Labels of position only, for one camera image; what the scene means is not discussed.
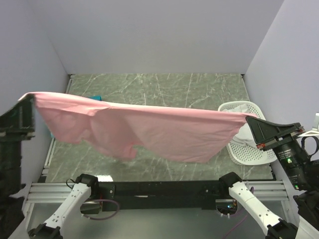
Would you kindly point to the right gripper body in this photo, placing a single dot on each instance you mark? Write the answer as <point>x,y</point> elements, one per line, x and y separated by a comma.
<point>284,139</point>

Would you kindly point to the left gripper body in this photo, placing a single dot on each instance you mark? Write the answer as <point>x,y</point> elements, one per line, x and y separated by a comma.
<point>11,140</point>

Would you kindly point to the pink t-shirt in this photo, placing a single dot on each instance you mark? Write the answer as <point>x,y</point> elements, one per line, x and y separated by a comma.
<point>113,129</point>

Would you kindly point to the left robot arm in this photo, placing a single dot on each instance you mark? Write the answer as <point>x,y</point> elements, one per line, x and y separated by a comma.
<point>11,214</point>

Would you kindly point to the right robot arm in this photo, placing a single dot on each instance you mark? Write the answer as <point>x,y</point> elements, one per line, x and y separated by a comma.
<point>288,143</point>

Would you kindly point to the white t-shirt in basket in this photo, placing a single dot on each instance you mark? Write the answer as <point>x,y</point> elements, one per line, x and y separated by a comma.
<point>244,136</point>

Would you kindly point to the white plastic basket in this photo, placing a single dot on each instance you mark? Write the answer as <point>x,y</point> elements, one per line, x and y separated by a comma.
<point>242,148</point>

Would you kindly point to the teal folded t-shirt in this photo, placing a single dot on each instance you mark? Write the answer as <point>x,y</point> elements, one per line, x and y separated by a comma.
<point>98,98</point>

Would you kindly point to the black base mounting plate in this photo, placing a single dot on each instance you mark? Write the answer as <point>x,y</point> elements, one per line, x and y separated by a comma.
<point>162,194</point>

